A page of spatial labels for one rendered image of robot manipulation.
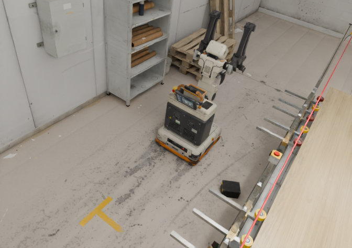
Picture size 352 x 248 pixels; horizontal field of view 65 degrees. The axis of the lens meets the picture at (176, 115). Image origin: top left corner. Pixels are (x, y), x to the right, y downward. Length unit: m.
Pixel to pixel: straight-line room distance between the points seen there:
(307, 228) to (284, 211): 0.18
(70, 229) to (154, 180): 1.01
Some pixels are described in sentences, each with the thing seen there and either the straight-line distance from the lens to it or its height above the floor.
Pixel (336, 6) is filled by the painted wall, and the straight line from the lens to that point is 9.08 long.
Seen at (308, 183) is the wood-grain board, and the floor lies 0.90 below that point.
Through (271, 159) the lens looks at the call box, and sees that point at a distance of 2.20.
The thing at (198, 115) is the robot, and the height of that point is 0.75.
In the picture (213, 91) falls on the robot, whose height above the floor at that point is 0.83.
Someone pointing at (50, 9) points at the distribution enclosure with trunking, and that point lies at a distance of 3.10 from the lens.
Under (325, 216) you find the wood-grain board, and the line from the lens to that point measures 2.46.
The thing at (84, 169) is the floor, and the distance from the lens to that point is 3.44.
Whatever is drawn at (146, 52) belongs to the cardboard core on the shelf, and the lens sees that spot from 4.50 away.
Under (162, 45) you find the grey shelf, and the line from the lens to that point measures 4.54.
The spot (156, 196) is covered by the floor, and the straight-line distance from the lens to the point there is 3.19.
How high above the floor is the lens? 2.64
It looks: 39 degrees down
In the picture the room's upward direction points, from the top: 10 degrees clockwise
